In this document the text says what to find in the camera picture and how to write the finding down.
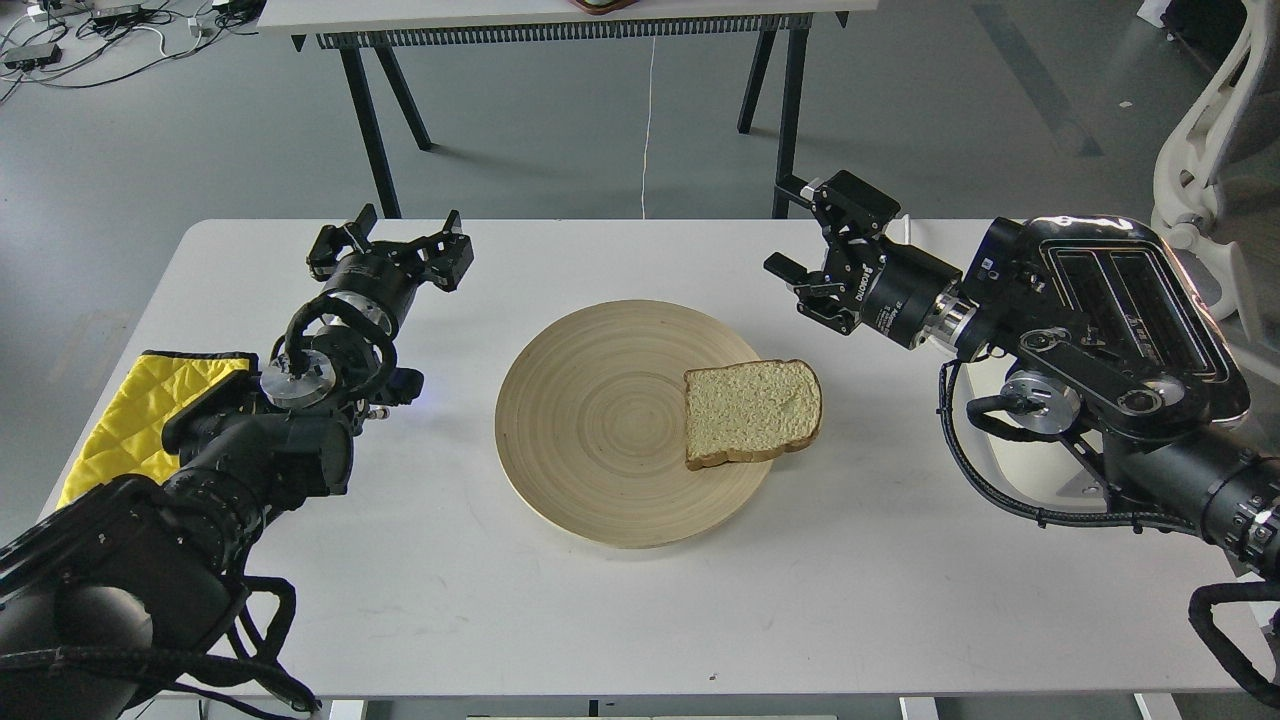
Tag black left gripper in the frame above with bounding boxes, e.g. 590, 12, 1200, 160
306, 204, 474, 336

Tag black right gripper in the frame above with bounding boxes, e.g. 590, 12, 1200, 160
764, 170, 977, 351

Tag slice of white bread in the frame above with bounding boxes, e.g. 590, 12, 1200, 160
684, 359, 823, 471

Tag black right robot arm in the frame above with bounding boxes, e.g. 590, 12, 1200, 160
764, 170, 1279, 707

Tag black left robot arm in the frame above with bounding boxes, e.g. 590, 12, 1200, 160
3, 205, 474, 719

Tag cream chrome two-slot toaster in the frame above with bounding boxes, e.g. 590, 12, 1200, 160
963, 217, 1251, 489

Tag white table with black legs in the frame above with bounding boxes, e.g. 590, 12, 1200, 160
256, 1, 877, 219

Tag yellow quilted cloth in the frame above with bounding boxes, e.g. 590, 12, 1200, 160
55, 350, 259, 510

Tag round bamboo plate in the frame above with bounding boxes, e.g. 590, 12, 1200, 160
495, 299, 771, 550

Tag brown object on back table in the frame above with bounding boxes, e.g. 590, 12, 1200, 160
570, 0, 636, 15

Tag white office chair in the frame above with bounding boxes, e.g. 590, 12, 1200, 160
1152, 1, 1277, 340

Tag hanging white cable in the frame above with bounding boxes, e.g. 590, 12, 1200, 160
640, 36, 659, 219

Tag floor cables and adapters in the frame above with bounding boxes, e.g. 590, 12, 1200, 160
0, 0, 266, 101

